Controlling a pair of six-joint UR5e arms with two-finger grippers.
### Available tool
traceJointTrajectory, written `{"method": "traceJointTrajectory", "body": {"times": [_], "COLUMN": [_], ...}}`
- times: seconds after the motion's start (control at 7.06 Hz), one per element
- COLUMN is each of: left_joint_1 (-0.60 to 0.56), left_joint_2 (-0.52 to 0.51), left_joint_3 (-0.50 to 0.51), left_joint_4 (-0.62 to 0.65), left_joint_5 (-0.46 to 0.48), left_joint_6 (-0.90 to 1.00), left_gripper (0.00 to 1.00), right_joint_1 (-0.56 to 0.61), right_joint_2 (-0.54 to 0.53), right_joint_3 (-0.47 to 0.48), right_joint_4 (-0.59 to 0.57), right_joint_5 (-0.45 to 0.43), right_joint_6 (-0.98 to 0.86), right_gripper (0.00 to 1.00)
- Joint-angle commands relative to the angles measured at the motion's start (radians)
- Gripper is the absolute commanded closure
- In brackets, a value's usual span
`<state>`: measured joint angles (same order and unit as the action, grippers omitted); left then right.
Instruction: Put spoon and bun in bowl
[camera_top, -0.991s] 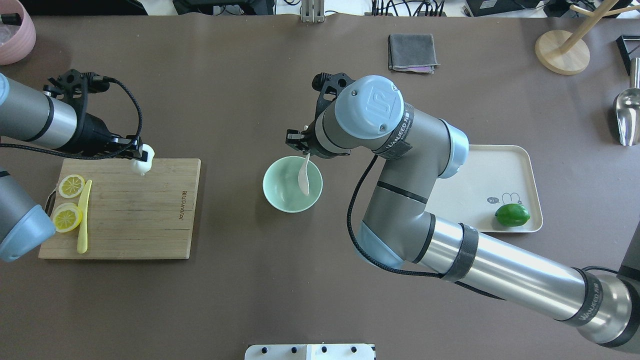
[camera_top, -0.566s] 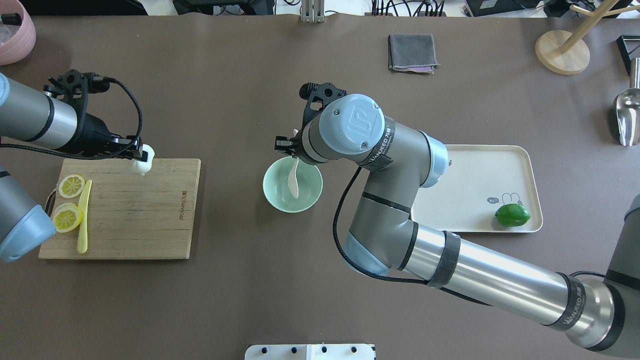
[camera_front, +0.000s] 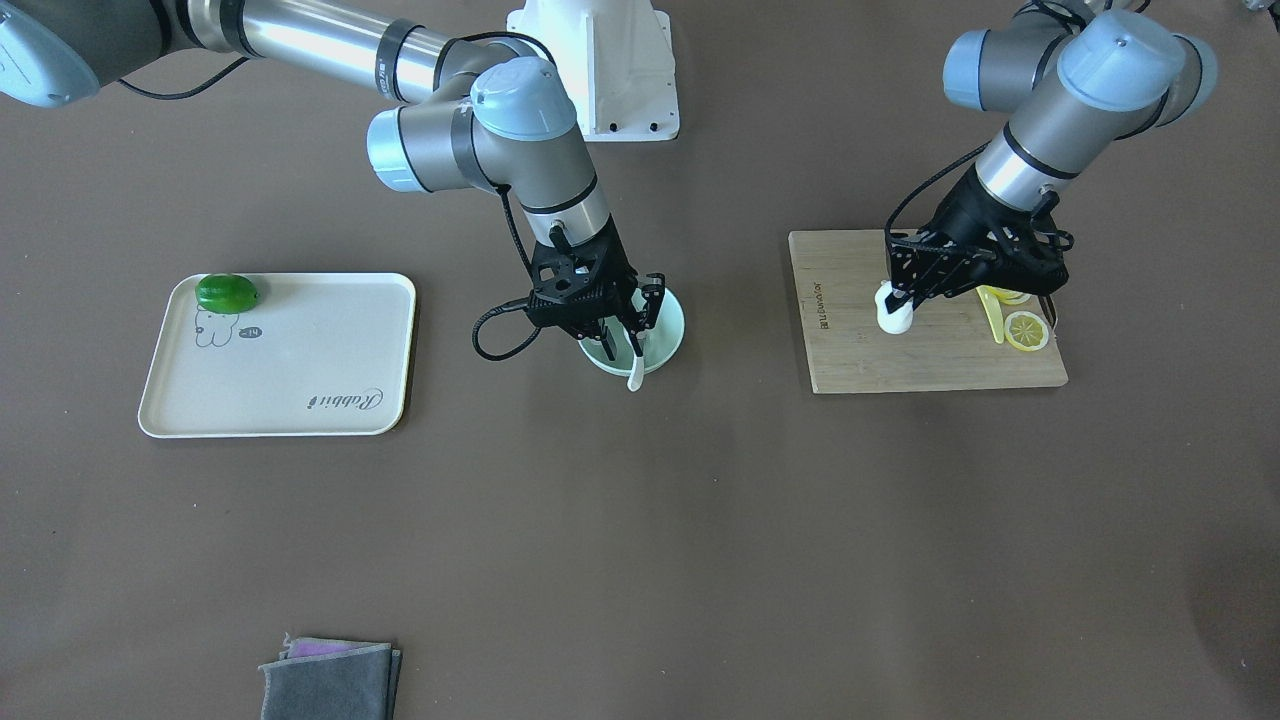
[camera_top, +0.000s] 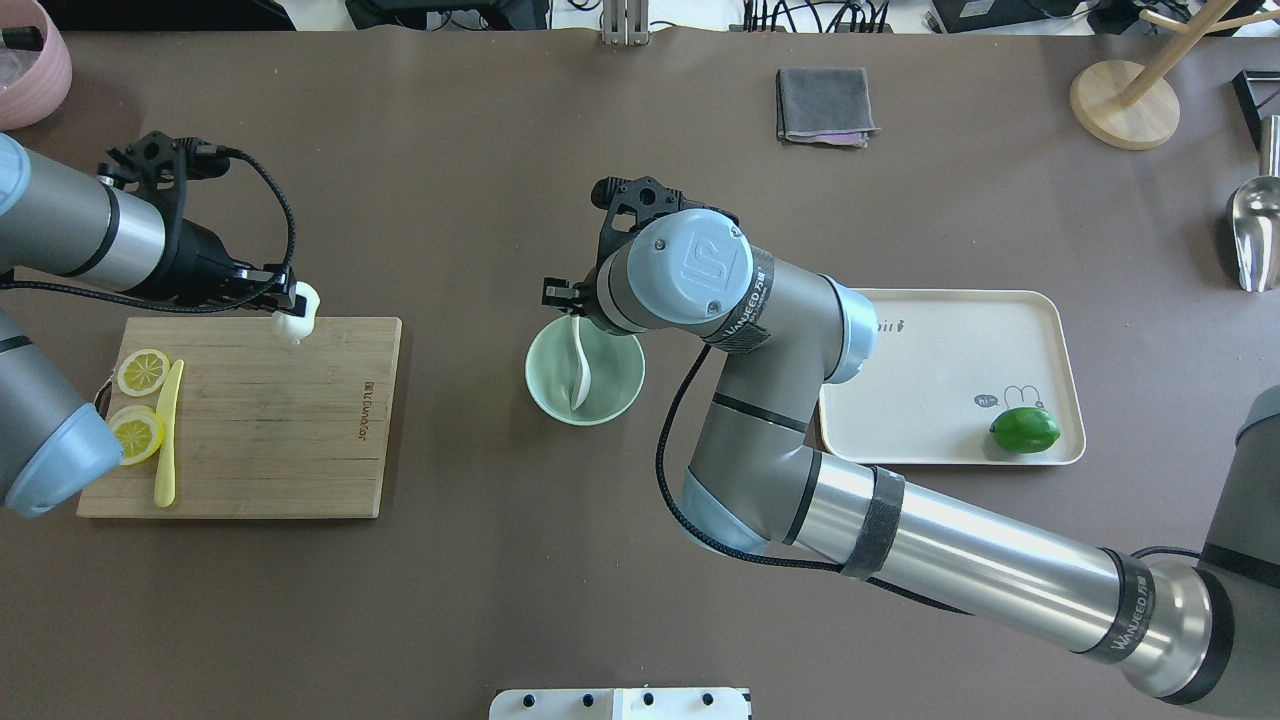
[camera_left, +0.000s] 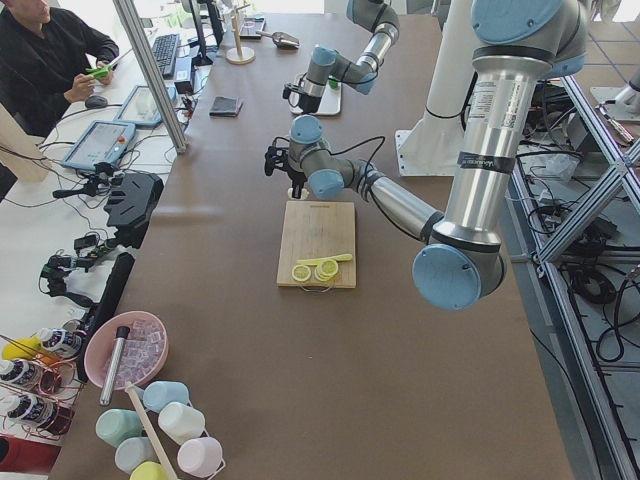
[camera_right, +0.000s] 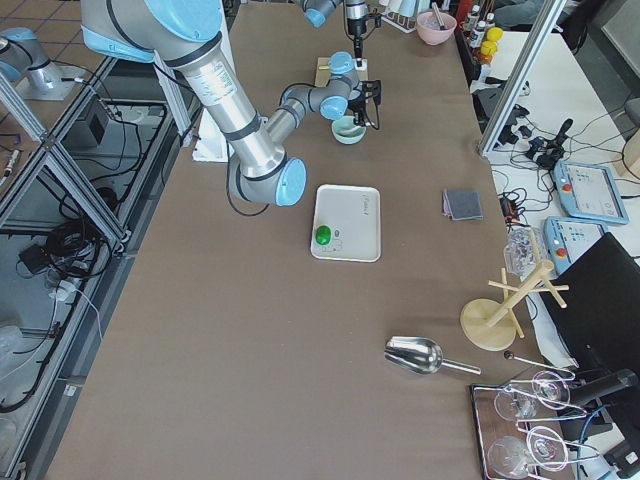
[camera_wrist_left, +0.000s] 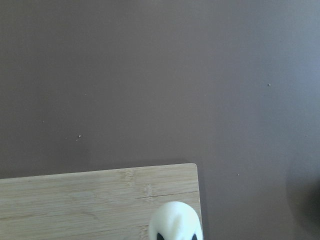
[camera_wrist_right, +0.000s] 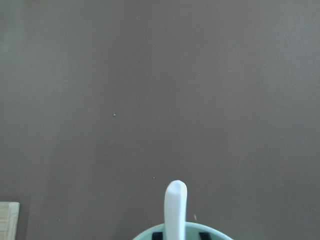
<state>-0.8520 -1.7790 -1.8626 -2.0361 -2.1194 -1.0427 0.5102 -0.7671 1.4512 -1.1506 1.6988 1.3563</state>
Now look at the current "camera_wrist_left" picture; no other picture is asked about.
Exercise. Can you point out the wooden cutting board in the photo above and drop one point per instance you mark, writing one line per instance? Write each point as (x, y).
(114, 204)

